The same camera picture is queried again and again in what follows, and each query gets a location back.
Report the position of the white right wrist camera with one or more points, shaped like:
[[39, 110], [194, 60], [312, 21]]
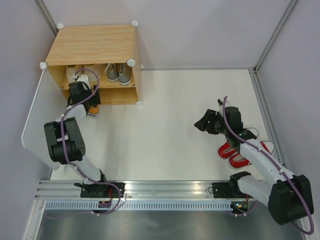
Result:
[[221, 103]]

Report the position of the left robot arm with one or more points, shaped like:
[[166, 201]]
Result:
[[64, 140]]

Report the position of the grey sneaker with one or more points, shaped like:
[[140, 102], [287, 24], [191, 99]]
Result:
[[125, 73], [111, 71]]

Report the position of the wooden shoe cabinet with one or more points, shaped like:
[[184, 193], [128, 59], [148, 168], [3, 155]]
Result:
[[98, 46]]

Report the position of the white slotted cable duct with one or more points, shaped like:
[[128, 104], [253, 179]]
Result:
[[140, 205]]

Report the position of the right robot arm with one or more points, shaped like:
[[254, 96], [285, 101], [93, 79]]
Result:
[[287, 196]]

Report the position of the orange sneaker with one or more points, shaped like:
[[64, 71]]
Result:
[[93, 110]]

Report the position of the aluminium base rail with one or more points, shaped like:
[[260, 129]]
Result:
[[143, 190]]

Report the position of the beige canvas shoe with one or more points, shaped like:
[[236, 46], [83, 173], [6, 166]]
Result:
[[91, 70], [70, 72]]

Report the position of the translucent cabinet door panel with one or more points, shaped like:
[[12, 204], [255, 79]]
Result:
[[47, 105]]

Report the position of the red sneaker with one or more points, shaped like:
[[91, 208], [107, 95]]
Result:
[[237, 161], [226, 151]]

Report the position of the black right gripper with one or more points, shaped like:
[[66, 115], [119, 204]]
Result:
[[210, 115]]

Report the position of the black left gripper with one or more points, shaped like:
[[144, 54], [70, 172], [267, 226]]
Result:
[[95, 100]]

